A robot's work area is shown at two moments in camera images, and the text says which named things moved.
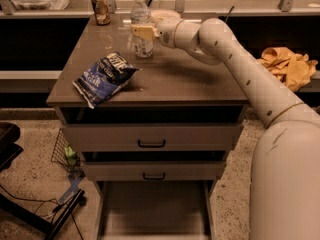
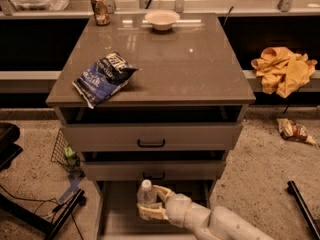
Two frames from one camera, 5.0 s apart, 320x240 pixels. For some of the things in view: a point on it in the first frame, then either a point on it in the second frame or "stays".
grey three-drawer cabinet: (157, 145) stays
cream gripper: (165, 31) → (176, 206)
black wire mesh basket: (65, 155) stays
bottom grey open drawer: (155, 209) stays
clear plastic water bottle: (140, 14) → (148, 194)
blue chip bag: (104, 78) stays
